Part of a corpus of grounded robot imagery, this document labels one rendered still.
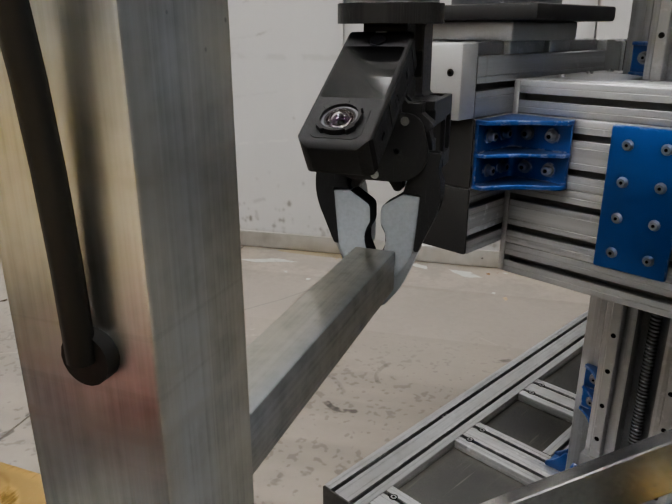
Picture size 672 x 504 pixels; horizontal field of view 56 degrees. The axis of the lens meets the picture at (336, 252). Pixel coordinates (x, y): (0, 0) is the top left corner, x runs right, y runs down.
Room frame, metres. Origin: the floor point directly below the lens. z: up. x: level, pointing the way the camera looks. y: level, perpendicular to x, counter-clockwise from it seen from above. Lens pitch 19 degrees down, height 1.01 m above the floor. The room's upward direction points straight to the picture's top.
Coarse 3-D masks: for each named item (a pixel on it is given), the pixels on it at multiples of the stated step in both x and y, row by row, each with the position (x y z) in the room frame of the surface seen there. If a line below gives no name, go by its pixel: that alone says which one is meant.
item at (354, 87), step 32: (352, 32) 0.44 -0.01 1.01; (384, 32) 0.44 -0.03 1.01; (352, 64) 0.41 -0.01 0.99; (384, 64) 0.41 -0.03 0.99; (416, 64) 0.44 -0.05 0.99; (320, 96) 0.39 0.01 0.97; (352, 96) 0.38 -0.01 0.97; (384, 96) 0.38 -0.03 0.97; (320, 128) 0.36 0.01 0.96; (352, 128) 0.35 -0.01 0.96; (384, 128) 0.37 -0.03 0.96; (320, 160) 0.36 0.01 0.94; (352, 160) 0.35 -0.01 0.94
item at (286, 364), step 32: (352, 256) 0.41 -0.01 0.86; (384, 256) 0.41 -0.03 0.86; (320, 288) 0.36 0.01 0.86; (352, 288) 0.36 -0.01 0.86; (384, 288) 0.40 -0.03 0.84; (288, 320) 0.31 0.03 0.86; (320, 320) 0.31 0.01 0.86; (352, 320) 0.34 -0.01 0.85; (256, 352) 0.28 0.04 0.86; (288, 352) 0.28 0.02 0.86; (320, 352) 0.29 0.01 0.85; (256, 384) 0.25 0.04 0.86; (288, 384) 0.26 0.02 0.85; (320, 384) 0.29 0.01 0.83; (256, 416) 0.23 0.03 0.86; (288, 416) 0.26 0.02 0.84; (256, 448) 0.23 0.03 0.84
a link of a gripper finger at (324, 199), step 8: (320, 176) 0.45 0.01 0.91; (328, 176) 0.44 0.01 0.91; (336, 176) 0.44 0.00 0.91; (344, 176) 0.44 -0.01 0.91; (320, 184) 0.45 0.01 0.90; (328, 184) 0.44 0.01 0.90; (336, 184) 0.44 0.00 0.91; (344, 184) 0.44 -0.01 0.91; (320, 192) 0.45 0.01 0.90; (328, 192) 0.44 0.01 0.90; (320, 200) 0.45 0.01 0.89; (328, 200) 0.44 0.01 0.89; (328, 208) 0.44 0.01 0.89; (328, 216) 0.44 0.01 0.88; (328, 224) 0.44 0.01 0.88; (336, 224) 0.44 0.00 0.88; (336, 232) 0.44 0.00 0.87; (336, 240) 0.44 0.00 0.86
